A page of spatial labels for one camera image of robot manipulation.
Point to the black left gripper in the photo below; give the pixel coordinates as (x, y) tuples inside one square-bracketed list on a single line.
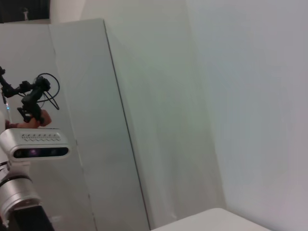
[(31, 219)]

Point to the reddish brown object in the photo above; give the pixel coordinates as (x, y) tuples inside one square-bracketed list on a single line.
[(45, 119)]

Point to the dark window opening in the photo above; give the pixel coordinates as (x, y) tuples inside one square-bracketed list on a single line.
[(24, 12)]

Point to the silver left camera bracket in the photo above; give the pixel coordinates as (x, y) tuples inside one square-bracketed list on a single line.
[(16, 166)]

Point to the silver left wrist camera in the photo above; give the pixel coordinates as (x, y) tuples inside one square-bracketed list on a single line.
[(36, 144)]

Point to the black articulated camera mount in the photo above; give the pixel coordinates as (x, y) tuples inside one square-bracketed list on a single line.
[(33, 96)]

